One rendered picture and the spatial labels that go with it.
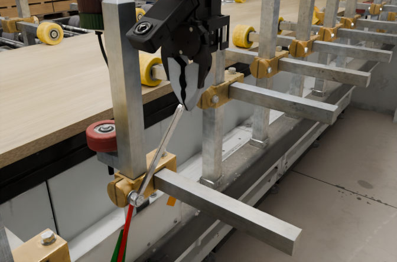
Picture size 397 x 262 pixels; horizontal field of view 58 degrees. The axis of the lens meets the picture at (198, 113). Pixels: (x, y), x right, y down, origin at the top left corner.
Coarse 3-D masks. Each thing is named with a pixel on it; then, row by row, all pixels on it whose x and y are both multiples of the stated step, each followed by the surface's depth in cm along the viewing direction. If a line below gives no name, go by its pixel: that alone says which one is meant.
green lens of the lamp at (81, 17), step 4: (80, 12) 55; (80, 16) 54; (84, 16) 54; (88, 16) 53; (92, 16) 53; (96, 16) 53; (100, 16) 53; (80, 20) 55; (84, 20) 54; (88, 20) 54; (92, 20) 54; (96, 20) 54; (100, 20) 54; (80, 24) 55; (84, 24) 54; (88, 24) 54; (92, 24) 54; (96, 24) 54; (100, 24) 54; (88, 28) 54; (92, 28) 54; (96, 28) 54; (100, 28) 54
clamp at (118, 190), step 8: (152, 152) 71; (168, 152) 71; (160, 160) 68; (168, 160) 69; (160, 168) 67; (168, 168) 69; (176, 168) 71; (120, 176) 64; (152, 176) 66; (112, 184) 62; (120, 184) 62; (128, 184) 62; (136, 184) 63; (152, 184) 66; (112, 192) 63; (120, 192) 62; (128, 192) 62; (144, 192) 65; (152, 192) 67; (112, 200) 64; (120, 200) 62
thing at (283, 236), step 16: (112, 160) 72; (160, 176) 65; (176, 176) 65; (176, 192) 64; (192, 192) 61; (208, 192) 61; (208, 208) 60; (224, 208) 57; (240, 208) 57; (240, 224) 56; (256, 224) 54; (272, 224) 54; (288, 224) 54; (272, 240) 53; (288, 240) 52
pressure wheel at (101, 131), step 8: (104, 120) 76; (112, 120) 76; (88, 128) 73; (96, 128) 73; (104, 128) 72; (112, 128) 73; (88, 136) 70; (96, 136) 69; (104, 136) 69; (112, 136) 70; (88, 144) 72; (96, 144) 70; (104, 144) 70; (112, 144) 70; (112, 168) 76
